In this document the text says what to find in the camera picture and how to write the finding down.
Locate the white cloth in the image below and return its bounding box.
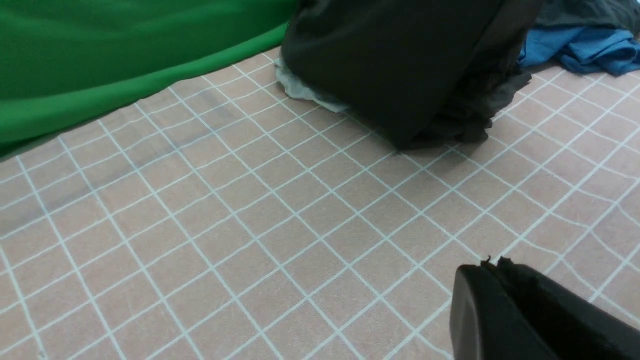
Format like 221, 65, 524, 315
274, 58, 350, 113

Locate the blue shirt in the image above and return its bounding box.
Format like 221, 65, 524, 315
518, 26, 640, 76

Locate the dark gray long-sleeve shirt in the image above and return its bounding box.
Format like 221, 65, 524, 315
280, 0, 544, 150

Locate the dark charcoal shirt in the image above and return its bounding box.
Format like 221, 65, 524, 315
535, 0, 640, 35

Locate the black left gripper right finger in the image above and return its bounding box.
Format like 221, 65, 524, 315
481, 257, 640, 360

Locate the green backdrop cloth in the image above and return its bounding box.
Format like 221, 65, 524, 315
0, 0, 297, 156

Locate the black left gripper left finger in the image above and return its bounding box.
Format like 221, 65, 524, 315
449, 264, 558, 360

